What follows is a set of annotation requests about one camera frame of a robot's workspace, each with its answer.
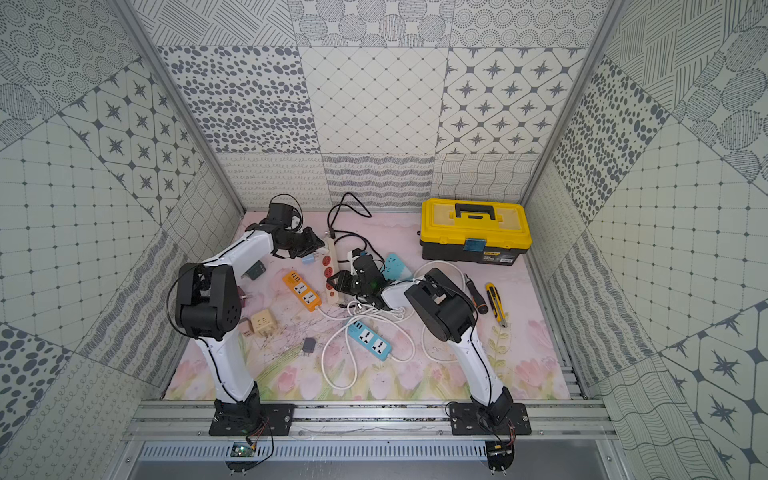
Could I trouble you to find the teal power strip base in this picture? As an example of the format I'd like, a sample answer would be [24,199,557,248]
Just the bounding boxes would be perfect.
[382,253,413,281]

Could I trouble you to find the green dragon cube socket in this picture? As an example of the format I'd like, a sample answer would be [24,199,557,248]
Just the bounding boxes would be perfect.
[243,261,266,281]

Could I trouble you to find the cream power strip red sockets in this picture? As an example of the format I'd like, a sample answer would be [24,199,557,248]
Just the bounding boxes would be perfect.
[322,235,340,305]

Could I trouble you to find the orange power strip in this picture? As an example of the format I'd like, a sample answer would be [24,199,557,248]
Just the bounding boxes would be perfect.
[283,271,322,312]

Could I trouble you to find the blue power strip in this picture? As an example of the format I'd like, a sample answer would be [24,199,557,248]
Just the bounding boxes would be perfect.
[348,321,392,361]

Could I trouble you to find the dark grey plug adapter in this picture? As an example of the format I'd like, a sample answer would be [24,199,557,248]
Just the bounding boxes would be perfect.
[302,337,317,356]

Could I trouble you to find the pink dual USB charger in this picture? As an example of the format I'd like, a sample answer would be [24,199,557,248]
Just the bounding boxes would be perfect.
[238,318,254,337]

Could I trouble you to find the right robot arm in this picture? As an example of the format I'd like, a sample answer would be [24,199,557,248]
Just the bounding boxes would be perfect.
[326,255,514,426]

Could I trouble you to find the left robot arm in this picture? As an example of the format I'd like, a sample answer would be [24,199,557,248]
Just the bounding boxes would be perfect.
[172,200,325,408]

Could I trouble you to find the black red screwdriver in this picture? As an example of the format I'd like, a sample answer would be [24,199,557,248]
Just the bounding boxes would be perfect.
[464,274,489,315]

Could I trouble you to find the yellow utility knife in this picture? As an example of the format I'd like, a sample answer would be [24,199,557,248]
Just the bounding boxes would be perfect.
[485,283,508,328]

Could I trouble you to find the yellow black toolbox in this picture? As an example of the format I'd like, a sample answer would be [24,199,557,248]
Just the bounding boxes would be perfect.
[419,198,533,266]

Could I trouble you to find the white power cable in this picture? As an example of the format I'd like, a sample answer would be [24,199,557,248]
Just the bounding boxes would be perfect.
[315,259,481,390]

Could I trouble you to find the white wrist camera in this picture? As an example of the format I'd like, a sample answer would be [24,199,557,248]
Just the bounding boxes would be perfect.
[347,248,361,274]

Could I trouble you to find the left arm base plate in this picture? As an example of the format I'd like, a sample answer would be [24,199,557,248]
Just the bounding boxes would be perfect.
[208,400,296,437]

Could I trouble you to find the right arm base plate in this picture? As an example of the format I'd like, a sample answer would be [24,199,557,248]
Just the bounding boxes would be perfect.
[445,401,532,437]

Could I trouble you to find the aluminium rail frame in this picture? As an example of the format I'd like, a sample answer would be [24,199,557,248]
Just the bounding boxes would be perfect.
[121,400,618,441]

